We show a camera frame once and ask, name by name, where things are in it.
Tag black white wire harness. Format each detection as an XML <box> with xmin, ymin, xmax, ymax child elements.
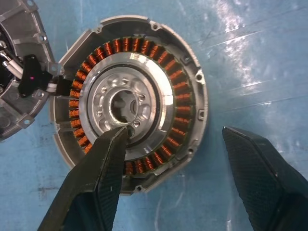
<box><xmin>0</xmin><ymin>54</ymin><xmax>72</xmax><ymax>98</ymax></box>

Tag silver motor housing copper windings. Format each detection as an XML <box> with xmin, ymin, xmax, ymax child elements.
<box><xmin>49</xmin><ymin>14</ymin><xmax>209</xmax><ymax>197</ymax></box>

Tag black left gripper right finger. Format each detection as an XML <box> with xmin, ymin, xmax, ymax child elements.
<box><xmin>221</xmin><ymin>126</ymin><xmax>308</xmax><ymax>231</ymax></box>

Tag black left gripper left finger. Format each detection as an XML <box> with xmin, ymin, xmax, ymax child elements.
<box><xmin>37</xmin><ymin>126</ymin><xmax>128</xmax><ymax>231</ymax></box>

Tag blue table cover sheet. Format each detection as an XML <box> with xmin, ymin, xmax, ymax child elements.
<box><xmin>0</xmin><ymin>0</ymin><xmax>308</xmax><ymax>231</ymax></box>

